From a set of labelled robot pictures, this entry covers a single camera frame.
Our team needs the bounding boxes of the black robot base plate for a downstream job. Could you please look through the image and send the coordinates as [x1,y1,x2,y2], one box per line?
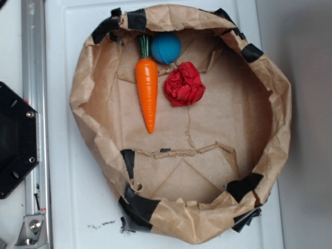
[1,82,38,200]

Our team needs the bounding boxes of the brown paper bag bin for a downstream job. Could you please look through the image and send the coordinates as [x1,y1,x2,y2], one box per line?
[70,4,292,244]

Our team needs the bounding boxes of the orange toy carrot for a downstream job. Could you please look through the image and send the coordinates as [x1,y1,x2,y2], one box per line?
[135,34,158,134]

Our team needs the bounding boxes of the aluminium extrusion rail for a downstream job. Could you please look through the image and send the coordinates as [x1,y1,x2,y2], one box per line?
[21,1,53,248]

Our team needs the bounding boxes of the metal corner bracket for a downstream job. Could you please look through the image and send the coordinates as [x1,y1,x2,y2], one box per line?
[15,214,48,248]

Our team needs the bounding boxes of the blue ball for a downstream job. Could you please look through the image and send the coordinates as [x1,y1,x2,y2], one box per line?
[150,33,182,64]

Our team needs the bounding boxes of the crumpled red paper ball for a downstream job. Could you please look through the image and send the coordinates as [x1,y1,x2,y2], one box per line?
[163,62,206,107]

